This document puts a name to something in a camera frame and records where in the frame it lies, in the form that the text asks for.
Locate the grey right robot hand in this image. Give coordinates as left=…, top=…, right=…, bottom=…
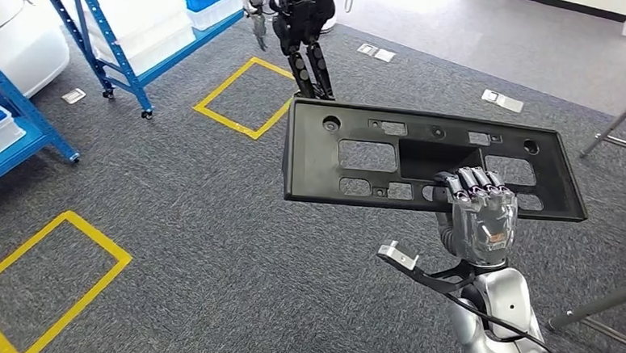
left=428, top=164, right=522, bottom=270

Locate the black plastic plate bracket part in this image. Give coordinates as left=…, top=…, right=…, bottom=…
left=279, top=96, right=594, bottom=224

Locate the blue metal shelf rack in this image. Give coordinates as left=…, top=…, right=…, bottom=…
left=0, top=44, right=86, bottom=207
left=23, top=0, right=247, bottom=125

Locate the black humanoid robot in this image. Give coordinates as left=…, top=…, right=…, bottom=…
left=237, top=0, right=355, bottom=103

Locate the yellow floor tape square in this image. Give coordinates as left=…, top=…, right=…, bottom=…
left=0, top=207, right=137, bottom=353
left=191, top=53, right=299, bottom=143

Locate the white car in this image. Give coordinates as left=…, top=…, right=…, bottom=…
left=0, top=0, right=74, bottom=102

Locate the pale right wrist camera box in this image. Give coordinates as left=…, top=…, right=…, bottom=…
left=376, top=239, right=422, bottom=273

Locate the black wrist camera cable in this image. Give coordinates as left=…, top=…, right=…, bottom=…
left=439, top=292, right=561, bottom=353

